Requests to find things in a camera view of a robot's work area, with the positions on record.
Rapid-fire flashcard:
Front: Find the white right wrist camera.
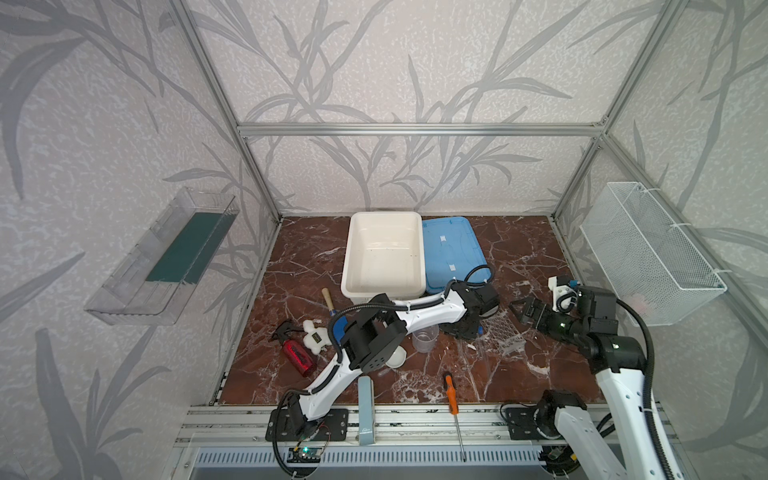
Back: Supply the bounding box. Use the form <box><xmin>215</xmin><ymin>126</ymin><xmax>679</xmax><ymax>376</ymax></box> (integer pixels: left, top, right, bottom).
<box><xmin>548</xmin><ymin>275</ymin><xmax>579</xmax><ymax>313</ymax></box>

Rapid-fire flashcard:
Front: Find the clear test tube rack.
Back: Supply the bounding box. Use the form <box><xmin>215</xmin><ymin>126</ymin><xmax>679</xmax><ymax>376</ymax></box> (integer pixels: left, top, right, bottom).
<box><xmin>469</xmin><ymin>313</ymin><xmax>527</xmax><ymax>360</ymax></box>

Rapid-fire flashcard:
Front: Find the wooden handled blue brush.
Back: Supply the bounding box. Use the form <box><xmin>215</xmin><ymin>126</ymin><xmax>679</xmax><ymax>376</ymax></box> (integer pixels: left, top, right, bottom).
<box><xmin>322</xmin><ymin>288</ymin><xmax>348</xmax><ymax>343</ymax></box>

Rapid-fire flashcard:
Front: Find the aluminium frame profile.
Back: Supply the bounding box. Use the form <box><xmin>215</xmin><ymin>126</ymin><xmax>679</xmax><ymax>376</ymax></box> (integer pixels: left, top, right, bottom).
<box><xmin>167</xmin><ymin>0</ymin><xmax>768</xmax><ymax>349</ymax></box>

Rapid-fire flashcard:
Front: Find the white wire mesh basket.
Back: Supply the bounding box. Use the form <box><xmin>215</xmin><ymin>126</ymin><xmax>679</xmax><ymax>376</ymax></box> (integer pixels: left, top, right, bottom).
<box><xmin>580</xmin><ymin>182</ymin><xmax>727</xmax><ymax>326</ymax></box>

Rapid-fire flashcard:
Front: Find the clear wall shelf green mat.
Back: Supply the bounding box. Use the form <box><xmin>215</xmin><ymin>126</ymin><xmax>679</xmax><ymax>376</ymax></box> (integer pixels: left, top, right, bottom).
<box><xmin>84</xmin><ymin>187</ymin><xmax>240</xmax><ymax>326</ymax></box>

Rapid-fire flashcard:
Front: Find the orange handled screwdriver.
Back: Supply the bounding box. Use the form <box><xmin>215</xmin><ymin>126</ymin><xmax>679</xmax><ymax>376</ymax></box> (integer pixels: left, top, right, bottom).
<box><xmin>443</xmin><ymin>372</ymin><xmax>468</xmax><ymax>463</ymax></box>

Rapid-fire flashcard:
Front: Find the white molecule model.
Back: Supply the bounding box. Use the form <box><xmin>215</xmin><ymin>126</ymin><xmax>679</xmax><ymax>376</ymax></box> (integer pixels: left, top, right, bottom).
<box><xmin>302</xmin><ymin>320</ymin><xmax>331</xmax><ymax>356</ymax></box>

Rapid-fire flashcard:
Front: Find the red black lighter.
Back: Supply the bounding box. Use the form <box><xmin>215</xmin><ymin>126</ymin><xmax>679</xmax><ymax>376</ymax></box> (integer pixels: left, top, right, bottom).
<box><xmin>270</xmin><ymin>320</ymin><xmax>316</xmax><ymax>377</ymax></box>

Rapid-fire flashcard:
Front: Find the white plastic storage bin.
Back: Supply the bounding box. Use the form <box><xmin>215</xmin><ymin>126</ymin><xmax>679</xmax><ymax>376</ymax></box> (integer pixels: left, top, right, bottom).
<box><xmin>341</xmin><ymin>211</ymin><xmax>426</xmax><ymax>304</ymax></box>

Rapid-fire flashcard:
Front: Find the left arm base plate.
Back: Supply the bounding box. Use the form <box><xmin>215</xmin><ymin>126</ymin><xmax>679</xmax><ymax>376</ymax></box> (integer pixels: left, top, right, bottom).
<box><xmin>265</xmin><ymin>408</ymin><xmax>350</xmax><ymax>442</ymax></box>

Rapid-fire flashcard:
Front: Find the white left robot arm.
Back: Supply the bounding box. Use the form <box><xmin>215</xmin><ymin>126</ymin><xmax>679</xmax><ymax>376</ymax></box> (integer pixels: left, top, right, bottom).
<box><xmin>266</xmin><ymin>280</ymin><xmax>500</xmax><ymax>442</ymax></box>

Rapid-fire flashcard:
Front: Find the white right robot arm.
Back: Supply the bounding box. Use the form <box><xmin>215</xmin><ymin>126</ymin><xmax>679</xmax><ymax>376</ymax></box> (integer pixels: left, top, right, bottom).
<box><xmin>515</xmin><ymin>285</ymin><xmax>684</xmax><ymax>479</ymax></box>

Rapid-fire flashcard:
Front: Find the green circuit board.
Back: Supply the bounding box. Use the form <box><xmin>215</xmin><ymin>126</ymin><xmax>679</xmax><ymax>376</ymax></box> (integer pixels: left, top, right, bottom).
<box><xmin>286</xmin><ymin>446</ymin><xmax>324</xmax><ymax>464</ymax></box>

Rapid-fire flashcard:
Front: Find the blue plastic bin lid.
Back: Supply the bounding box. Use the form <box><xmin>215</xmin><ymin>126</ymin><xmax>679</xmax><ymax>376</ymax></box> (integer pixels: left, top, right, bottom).
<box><xmin>422</xmin><ymin>217</ymin><xmax>486</xmax><ymax>294</ymax></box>

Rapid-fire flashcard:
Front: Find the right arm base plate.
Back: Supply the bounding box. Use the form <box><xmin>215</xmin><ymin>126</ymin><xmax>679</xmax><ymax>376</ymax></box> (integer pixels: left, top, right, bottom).
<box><xmin>499</xmin><ymin>403</ymin><xmax>551</xmax><ymax>441</ymax></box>

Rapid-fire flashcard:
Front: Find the grey teal bar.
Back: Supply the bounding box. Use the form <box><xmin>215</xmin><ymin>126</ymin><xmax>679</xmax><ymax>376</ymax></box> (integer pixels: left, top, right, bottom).
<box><xmin>358</xmin><ymin>376</ymin><xmax>375</xmax><ymax>446</ymax></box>

